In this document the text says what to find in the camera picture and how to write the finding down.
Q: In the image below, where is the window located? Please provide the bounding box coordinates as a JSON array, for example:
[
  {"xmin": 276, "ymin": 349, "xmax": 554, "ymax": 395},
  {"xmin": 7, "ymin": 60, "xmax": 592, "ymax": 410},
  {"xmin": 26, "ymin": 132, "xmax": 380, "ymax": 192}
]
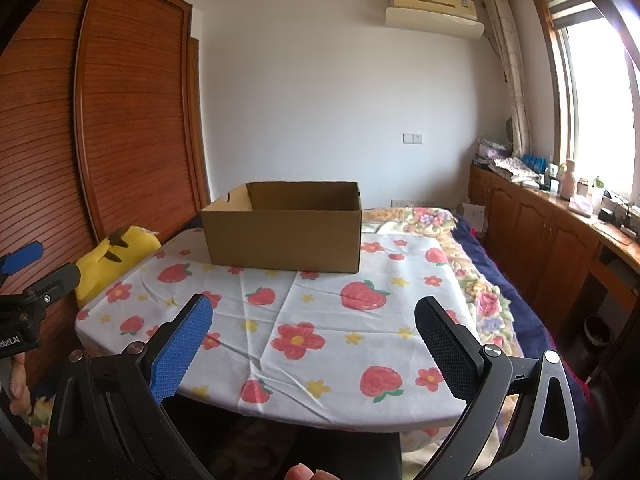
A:
[{"xmin": 530, "ymin": 0, "xmax": 640, "ymax": 213}]

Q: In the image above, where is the wooden slatted wardrobe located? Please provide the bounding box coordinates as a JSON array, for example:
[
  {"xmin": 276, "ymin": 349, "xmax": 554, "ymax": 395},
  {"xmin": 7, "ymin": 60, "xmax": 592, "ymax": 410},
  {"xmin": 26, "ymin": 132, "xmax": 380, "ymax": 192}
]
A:
[{"xmin": 0, "ymin": 0, "xmax": 211, "ymax": 386}]

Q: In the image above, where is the wall air conditioner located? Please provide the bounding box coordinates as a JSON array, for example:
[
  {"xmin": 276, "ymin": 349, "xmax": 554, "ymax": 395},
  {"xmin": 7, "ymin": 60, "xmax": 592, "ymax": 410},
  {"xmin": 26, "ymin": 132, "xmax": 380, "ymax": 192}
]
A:
[{"xmin": 384, "ymin": 0, "xmax": 486, "ymax": 40}]

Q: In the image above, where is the stack of packets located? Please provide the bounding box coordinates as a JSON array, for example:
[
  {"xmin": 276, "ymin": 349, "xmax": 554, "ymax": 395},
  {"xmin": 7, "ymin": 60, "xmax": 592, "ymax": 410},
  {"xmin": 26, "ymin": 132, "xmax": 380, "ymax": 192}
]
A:
[{"xmin": 475, "ymin": 137, "xmax": 511, "ymax": 161}]

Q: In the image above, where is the strawberry print tablecloth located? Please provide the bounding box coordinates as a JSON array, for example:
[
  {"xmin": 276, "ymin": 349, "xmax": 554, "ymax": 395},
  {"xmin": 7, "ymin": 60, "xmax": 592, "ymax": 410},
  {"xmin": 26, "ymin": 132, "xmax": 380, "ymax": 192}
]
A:
[{"xmin": 75, "ymin": 227, "xmax": 489, "ymax": 432}]

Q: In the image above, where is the navy blanket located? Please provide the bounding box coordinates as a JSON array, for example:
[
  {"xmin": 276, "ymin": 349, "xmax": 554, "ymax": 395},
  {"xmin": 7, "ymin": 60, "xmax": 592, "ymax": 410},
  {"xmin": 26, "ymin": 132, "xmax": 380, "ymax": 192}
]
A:
[{"xmin": 452, "ymin": 215, "xmax": 603, "ymax": 401}]

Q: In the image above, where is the patterned curtain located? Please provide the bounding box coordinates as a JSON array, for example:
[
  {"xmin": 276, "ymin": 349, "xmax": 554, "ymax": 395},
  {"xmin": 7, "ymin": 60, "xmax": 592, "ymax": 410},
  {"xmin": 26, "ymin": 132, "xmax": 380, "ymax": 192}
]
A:
[{"xmin": 482, "ymin": 0, "xmax": 532, "ymax": 159}]

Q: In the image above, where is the pink bottle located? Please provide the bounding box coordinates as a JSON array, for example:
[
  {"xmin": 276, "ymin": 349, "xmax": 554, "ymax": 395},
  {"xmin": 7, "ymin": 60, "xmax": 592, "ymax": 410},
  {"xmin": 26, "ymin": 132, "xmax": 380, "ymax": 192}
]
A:
[{"xmin": 560, "ymin": 159, "xmax": 577, "ymax": 199}]

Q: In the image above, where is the folded printed cloth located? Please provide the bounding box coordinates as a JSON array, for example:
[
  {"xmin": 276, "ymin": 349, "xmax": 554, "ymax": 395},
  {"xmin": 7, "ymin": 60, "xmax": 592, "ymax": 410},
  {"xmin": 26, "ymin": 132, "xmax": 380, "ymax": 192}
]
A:
[{"xmin": 487, "ymin": 157, "xmax": 542, "ymax": 184}]

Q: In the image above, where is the person's left hand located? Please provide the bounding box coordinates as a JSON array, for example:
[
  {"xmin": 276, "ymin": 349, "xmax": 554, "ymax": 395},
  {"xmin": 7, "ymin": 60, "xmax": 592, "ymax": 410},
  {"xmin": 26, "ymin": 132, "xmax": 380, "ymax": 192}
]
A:
[{"xmin": 7, "ymin": 352, "xmax": 32, "ymax": 416}]

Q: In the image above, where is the small white box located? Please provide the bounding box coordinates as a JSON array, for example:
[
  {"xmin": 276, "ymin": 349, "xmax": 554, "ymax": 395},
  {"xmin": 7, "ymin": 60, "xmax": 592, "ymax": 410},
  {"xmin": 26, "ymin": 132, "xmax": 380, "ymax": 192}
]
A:
[{"xmin": 460, "ymin": 202, "xmax": 486, "ymax": 236}]

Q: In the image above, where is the floral blanket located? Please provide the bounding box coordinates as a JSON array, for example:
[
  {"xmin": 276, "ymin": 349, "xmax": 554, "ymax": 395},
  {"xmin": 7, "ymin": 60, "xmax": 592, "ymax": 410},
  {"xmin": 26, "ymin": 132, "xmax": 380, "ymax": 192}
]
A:
[{"xmin": 0, "ymin": 207, "xmax": 601, "ymax": 480}]

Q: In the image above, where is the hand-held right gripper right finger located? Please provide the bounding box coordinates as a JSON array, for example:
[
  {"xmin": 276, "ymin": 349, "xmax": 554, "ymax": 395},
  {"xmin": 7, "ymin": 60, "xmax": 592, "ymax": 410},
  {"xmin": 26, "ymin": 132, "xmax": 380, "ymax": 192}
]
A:
[{"xmin": 414, "ymin": 296, "xmax": 582, "ymax": 480}]

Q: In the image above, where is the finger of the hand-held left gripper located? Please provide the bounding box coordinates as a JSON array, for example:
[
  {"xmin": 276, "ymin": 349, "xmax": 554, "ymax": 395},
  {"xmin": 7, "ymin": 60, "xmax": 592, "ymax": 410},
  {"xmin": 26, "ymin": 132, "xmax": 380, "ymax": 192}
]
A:
[
  {"xmin": 0, "ymin": 241, "xmax": 44, "ymax": 277},
  {"xmin": 22, "ymin": 262, "xmax": 82, "ymax": 312}
]

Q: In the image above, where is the wooden window cabinet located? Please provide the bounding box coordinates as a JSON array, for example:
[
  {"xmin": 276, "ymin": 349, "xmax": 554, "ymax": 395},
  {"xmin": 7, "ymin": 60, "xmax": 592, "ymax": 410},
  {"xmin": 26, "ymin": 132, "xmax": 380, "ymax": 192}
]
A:
[{"xmin": 469, "ymin": 165, "xmax": 640, "ymax": 377}]

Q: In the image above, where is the person's right hand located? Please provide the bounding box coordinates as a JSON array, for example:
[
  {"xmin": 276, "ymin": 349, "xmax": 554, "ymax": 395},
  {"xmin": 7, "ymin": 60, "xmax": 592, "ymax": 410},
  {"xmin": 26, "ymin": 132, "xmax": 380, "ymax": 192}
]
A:
[{"xmin": 286, "ymin": 464, "xmax": 344, "ymax": 480}]

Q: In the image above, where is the yellow plush toy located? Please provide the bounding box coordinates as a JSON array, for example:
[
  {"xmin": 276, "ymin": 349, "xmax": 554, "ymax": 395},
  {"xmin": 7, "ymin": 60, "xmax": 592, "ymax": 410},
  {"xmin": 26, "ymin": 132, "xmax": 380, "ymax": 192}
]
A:
[{"xmin": 75, "ymin": 226, "xmax": 162, "ymax": 309}]

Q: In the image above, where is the brown cardboard box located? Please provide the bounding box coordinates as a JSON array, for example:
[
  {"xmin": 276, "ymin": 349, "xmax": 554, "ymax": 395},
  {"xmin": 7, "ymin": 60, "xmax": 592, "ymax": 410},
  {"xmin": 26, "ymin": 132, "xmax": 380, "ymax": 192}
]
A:
[{"xmin": 200, "ymin": 181, "xmax": 362, "ymax": 274}]

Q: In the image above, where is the dark waste bin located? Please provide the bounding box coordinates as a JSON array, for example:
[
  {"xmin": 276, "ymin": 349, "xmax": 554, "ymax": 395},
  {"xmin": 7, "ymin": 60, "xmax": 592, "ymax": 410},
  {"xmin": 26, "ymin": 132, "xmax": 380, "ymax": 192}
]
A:
[{"xmin": 582, "ymin": 315, "xmax": 617, "ymax": 357}]

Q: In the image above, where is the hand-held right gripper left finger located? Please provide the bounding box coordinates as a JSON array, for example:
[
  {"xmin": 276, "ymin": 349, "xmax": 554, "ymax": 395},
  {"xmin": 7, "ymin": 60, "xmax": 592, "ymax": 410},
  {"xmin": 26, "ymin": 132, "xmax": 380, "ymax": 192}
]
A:
[{"xmin": 47, "ymin": 293, "xmax": 216, "ymax": 480}]

